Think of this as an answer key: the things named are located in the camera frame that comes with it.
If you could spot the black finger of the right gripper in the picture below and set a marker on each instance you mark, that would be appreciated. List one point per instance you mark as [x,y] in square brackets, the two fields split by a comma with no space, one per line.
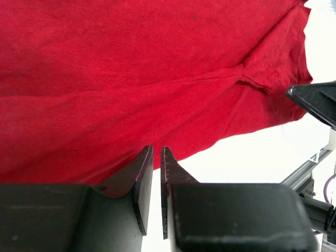
[318,99]

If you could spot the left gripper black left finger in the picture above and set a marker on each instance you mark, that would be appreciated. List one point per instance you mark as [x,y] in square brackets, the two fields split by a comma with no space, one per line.
[135,180]

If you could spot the red t-shirt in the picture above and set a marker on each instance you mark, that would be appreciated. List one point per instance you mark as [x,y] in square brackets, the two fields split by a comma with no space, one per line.
[85,85]

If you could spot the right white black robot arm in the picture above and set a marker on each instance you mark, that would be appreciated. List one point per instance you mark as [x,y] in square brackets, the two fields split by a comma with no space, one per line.
[321,214]

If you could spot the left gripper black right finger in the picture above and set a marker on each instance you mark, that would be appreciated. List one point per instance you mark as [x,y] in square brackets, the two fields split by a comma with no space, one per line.
[171,172]

